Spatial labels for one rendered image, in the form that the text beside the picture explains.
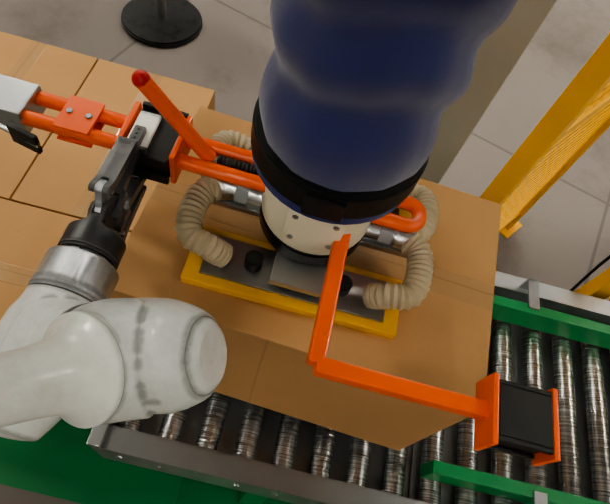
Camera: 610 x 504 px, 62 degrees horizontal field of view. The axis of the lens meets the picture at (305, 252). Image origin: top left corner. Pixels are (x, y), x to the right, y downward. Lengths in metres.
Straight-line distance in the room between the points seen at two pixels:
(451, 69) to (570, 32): 3.37
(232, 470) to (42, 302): 0.71
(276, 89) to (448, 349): 0.49
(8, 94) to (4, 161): 0.85
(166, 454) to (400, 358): 0.61
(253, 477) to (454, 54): 0.97
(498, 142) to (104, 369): 2.55
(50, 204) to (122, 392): 1.15
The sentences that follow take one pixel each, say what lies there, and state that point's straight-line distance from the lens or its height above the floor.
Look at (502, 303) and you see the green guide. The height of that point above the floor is 0.64.
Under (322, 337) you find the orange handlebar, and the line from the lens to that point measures 0.64.
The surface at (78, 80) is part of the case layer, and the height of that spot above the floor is 0.54.
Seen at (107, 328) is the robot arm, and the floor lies 1.37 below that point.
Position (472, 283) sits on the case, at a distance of 0.91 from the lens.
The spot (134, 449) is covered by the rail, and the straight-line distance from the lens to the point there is 1.23.
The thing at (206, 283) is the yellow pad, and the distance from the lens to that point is 0.78.
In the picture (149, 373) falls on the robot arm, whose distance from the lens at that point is 0.46.
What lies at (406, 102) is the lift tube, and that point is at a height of 1.48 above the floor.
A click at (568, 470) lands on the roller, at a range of 1.54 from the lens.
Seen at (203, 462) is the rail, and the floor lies 0.60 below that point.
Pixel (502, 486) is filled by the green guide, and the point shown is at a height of 0.64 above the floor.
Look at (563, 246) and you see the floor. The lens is 2.62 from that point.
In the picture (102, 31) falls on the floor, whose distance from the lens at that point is 2.92.
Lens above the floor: 1.80
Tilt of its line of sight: 59 degrees down
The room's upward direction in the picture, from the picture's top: 19 degrees clockwise
